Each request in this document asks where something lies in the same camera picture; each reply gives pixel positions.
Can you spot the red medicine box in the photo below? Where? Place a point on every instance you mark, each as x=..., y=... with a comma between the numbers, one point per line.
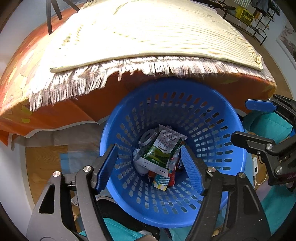
x=172, y=177

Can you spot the white power adapter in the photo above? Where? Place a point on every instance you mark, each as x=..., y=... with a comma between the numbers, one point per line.
x=255, y=166

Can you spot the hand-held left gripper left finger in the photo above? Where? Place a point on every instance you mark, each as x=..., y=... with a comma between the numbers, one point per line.
x=106, y=169

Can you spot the black metal rack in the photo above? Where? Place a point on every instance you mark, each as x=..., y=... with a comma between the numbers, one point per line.
x=259, y=30

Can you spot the black tripod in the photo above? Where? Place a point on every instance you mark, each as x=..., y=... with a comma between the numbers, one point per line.
x=48, y=18

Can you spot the blue plastic basket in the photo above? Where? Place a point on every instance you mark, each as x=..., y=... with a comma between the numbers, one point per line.
x=208, y=115

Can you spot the yellow crate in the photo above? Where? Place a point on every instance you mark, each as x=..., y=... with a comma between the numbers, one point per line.
x=245, y=15

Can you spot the orange floral tablecloth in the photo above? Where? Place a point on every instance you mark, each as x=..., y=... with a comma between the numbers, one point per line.
x=57, y=111

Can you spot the white wristband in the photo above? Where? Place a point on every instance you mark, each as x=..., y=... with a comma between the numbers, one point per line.
x=144, y=139

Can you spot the framed wall picture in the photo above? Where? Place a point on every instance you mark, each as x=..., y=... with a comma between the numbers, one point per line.
x=288, y=39

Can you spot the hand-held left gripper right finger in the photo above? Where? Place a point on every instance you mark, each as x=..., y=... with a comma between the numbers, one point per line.
x=192, y=169

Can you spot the striped fringed mat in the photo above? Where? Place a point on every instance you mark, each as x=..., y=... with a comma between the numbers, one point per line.
x=138, y=34

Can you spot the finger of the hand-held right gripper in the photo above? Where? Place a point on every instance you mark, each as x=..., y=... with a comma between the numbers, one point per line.
x=249, y=141
x=259, y=105

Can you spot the green white milk carton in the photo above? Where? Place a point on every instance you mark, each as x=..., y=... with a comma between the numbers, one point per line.
x=161, y=150

